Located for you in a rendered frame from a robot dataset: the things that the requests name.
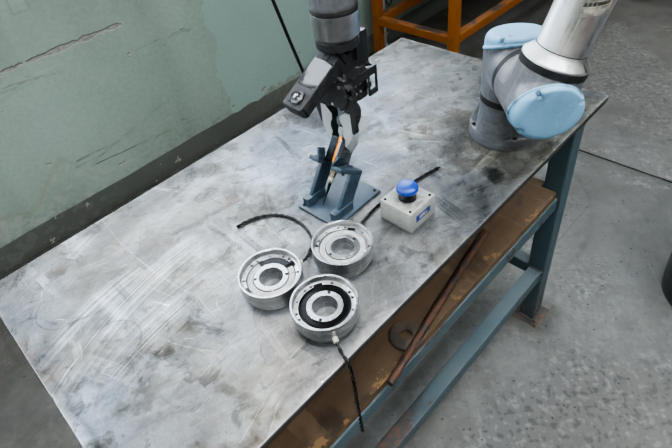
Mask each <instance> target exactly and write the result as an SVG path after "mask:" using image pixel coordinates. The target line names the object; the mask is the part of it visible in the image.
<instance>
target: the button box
mask: <svg viewBox="0 0 672 448"><path fill-rule="evenodd" d="M380 206H381V218H383V219H385V220H386V221H388V222H390V223H392V224H394V225H396V226H397V227H399V228H401V229H403V230H405V231H406V232H408V233H410V234H412V233H413V232H414V231H415V230H416V229H418V228H419V227H420V226H421V225H422V224H423V223H424V222H425V221H426V220H427V219H429V218H430V217H431V216H432V215H433V214H434V213H435V194H433V193H431V192H428V191H426V190H424V189H422V188H420V187H419V190H418V192H417V193H416V194H415V195H413V196H410V197H409V198H406V197H404V196H401V195H399V194H398V193H397V192H396V187H395V188H394V189H393V190H391V191H390V192H389V193H388V194H387V195H385V196H384V197H383V198H382V199H380Z"/></svg>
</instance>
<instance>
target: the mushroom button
mask: <svg viewBox="0 0 672 448"><path fill-rule="evenodd" d="M418 190H419V186H418V184H417V183H416V182H415V181H414V180H411V179H404V180H401V181H399V182H398V183H397V185H396V192H397V193H398V194H399V195H401V196H404V197H406V198H409V197H410V196H413V195H415V194H416V193H417V192H418Z"/></svg>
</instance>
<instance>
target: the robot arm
mask: <svg viewBox="0 0 672 448"><path fill-rule="evenodd" d="M617 1H618V0H554V1H553V3H552V6H551V8H550V10H549V12H548V14H547V17H546V19H545V21H544V23H543V25H542V26H540V25H537V24H531V23H511V24H504V25H500V26H497V27H495V28H493V29H491V30H489V31H488V32H487V34H486V36H485V41H484V46H483V49H484V50H483V62H482V75H481V88H480V98H479V100H478V103H477V105H476V107H475V109H474V111H473V113H472V115H471V118H470V121H469V134H470V136H471V137H472V139H473V140H474V141H475V142H477V143H478V144H480V145H482V146H484V147H486V148H489V149H493V150H498V151H518V150H523V149H526V148H529V147H531V146H533V145H535V144H536V143H537V142H538V141H539V140H540V139H548V138H552V137H555V136H556V135H558V134H562V133H564V132H566V131H568V130H569V129H571V128H572V127H573V126H574V125H575V124H576V123H577V122H578V121H579V120H580V118H581V116H582V115H583V112H584V109H585V101H584V95H583V93H582V92H581V91H580V90H581V88H582V86H583V85H584V83H585V81H586V79H587V77H588V75H589V74H590V72H591V65H590V63H589V60H588V55H589V53H590V51H591V50H592V48H593V46H594V44H595V42H596V40H597V38H598V36H599V35H600V33H601V31H602V29H603V27H604V25H605V23H606V21H607V20H608V18H609V16H610V14H611V12H612V10H613V8H614V7H615V5H616V3H617ZM308 5H309V11H310V18H311V25H312V32H313V37H314V38H315V44H316V48H317V50H319V52H318V53H317V54H316V56H315V57H314V59H313V60H312V61H311V63H310V64H309V66H308V67H307V68H306V70H305V71H304V72H303V74H302V75H301V77H300V78H299V79H298V81H297V82H296V84H295V85H294V86H293V88H292V89H291V91H290V92H289V93H288V95H287V96H286V97H285V99H284V100H283V103H284V105H285V106H286V108H287V109H288V110H289V111H290V112H292V113H294V114H296V115H298V116H300V117H302V118H308V117H309V116H310V114H311V113H312V112H313V110H314V109H315V107H316V108H317V110H318V113H319V116H320V118H321V121H323V124H324V126H325V129H326V131H327V132H328V134H329V136H330V138H331V137H332V135H335V136H339V133H338V127H339V126H340V124H342V126H343V129H344V133H343V136H344V139H345V145H344V146H345V147H346V148H347V149H348V150H349V151H350V152H353V151H354V149H355V148H356V146H357V143H358V138H359V136H360V135H361V134H362V133H363V132H364V130H365V129H366V128H367V127H368V126H369V124H370V122H371V118H370V116H369V115H368V114H363V115H362V114H361V107H360V105H359V103H358V102H357V101H358V100H359V101H360V100H362V99H363V98H365V97H366V96H367V94H369V96H372V95H373V94H375V93H376V92H377V91H378V78H377V64H375V63H372V62H369V58H368V46H367V33H366V28H364V27H360V21H359V10H358V0H308ZM365 66H367V67H368V66H370V67H368V68H367V69H366V67H365ZM372 74H375V86H374V87H373V88H371V86H372V84H371V81H370V76H371V75H372Z"/></svg>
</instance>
